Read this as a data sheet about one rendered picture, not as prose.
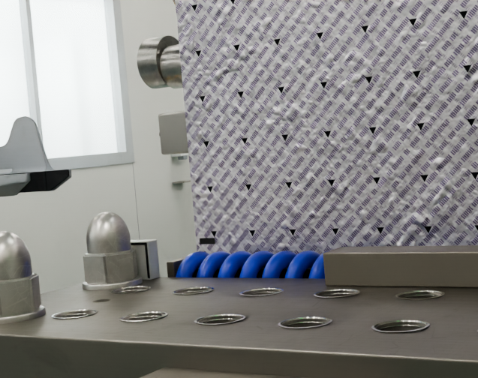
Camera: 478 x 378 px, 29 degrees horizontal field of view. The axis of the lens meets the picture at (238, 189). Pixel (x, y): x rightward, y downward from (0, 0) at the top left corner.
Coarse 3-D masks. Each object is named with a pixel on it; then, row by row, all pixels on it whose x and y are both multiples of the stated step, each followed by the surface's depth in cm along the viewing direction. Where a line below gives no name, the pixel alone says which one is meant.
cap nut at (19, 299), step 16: (0, 240) 48; (16, 240) 48; (0, 256) 48; (16, 256) 48; (0, 272) 48; (16, 272) 48; (0, 288) 47; (16, 288) 48; (32, 288) 48; (0, 304) 47; (16, 304) 48; (32, 304) 48; (0, 320) 47; (16, 320) 47
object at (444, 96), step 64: (256, 0) 58; (320, 0) 56; (384, 0) 54; (448, 0) 52; (192, 64) 61; (256, 64) 59; (320, 64) 56; (384, 64) 54; (448, 64) 52; (192, 128) 62; (256, 128) 59; (320, 128) 57; (384, 128) 54; (448, 128) 52; (192, 192) 62; (256, 192) 59; (320, 192) 57; (384, 192) 55; (448, 192) 53
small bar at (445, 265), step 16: (336, 256) 50; (352, 256) 49; (368, 256) 49; (384, 256) 48; (400, 256) 48; (416, 256) 48; (432, 256) 47; (448, 256) 47; (464, 256) 46; (336, 272) 50; (352, 272) 50; (368, 272) 49; (384, 272) 49; (400, 272) 48; (416, 272) 48; (432, 272) 47; (448, 272) 47; (464, 272) 46
